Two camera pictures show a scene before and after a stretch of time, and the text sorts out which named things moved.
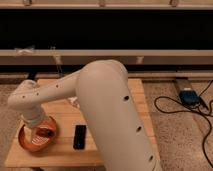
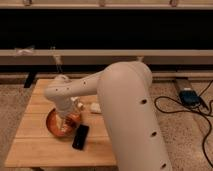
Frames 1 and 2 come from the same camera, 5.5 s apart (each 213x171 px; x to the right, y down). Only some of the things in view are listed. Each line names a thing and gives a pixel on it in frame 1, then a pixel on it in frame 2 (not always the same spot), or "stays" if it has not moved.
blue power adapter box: (190, 97) stays
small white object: (72, 100) stays
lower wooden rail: (125, 56) stays
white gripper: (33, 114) -> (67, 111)
